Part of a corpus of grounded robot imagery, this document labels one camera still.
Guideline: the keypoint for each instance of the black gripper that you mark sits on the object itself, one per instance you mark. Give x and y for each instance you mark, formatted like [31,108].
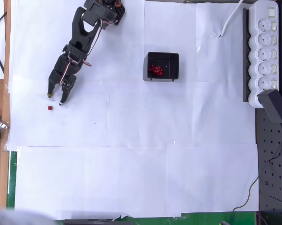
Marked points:
[57,80]

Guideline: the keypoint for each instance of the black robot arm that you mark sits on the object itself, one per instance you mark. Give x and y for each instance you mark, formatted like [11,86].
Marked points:
[79,25]

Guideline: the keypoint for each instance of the black open box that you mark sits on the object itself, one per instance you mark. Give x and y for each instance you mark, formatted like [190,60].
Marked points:
[175,68]

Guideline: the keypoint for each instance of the wooden table edge strip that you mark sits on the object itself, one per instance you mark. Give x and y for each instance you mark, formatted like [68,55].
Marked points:
[7,58]

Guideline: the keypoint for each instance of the metal clamp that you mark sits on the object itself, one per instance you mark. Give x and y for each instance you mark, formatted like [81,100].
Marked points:
[0,124]

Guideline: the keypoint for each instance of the green cutting mat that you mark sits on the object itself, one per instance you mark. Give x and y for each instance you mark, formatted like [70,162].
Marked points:
[12,178]

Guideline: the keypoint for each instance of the black flat device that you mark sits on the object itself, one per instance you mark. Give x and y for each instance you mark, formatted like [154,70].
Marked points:
[89,222]

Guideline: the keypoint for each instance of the blurry grey object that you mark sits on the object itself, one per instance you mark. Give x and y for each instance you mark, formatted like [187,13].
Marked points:
[9,218]

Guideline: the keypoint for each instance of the black power adapter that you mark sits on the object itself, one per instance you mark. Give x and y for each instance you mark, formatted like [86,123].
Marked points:
[272,105]

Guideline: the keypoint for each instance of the white power strip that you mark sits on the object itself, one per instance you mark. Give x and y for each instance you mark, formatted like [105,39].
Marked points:
[264,14]

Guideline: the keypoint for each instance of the black pegboard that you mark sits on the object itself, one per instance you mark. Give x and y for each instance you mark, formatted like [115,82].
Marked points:
[274,175]

